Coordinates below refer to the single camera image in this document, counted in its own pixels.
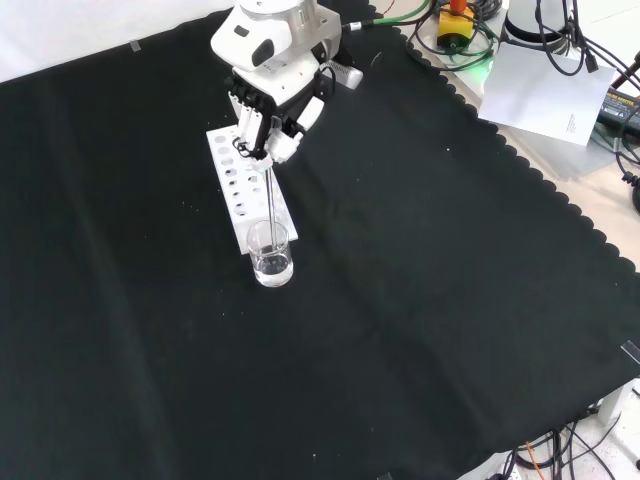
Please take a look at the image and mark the black bench cloth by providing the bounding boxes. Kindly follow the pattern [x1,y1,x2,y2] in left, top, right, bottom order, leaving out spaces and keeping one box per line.
[0,0,640,480]

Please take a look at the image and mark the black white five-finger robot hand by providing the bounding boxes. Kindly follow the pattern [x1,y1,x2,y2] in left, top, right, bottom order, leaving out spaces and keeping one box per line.
[222,55,336,174]

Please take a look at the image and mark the white bench corner bracket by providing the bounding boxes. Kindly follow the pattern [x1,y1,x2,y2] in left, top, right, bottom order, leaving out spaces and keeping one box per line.
[595,376,640,427]

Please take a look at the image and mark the green cable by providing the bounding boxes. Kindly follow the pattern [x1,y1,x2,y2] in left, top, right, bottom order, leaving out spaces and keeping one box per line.
[343,0,432,32]

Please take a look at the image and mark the yellow stop button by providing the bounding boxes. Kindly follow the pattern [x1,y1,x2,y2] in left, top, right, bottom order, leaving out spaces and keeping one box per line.
[436,0,474,52]

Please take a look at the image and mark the black power adapter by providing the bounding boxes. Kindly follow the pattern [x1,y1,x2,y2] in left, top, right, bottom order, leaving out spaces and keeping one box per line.
[593,86,640,140]

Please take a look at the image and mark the orange cable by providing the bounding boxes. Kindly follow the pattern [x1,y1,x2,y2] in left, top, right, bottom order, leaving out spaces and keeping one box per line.
[523,439,547,480]

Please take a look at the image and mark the white paper sheet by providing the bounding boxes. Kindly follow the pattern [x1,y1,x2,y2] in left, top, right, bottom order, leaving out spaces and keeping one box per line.
[477,41,619,148]

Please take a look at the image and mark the clear glass rod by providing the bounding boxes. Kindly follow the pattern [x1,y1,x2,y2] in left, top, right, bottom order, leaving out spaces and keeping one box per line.
[259,160,279,256]

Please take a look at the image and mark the white test tube rack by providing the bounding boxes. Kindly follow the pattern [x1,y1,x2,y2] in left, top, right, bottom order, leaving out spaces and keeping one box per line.
[204,124,300,257]

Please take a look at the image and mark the black cable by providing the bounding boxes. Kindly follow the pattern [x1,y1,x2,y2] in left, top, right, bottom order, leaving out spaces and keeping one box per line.
[499,414,640,480]
[611,130,640,216]
[533,0,640,77]

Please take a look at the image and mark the pale board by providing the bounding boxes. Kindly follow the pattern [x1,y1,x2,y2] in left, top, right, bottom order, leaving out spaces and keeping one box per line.
[403,0,640,214]

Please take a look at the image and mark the clear glass beaker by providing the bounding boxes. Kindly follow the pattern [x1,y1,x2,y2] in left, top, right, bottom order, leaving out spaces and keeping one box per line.
[246,220,295,289]

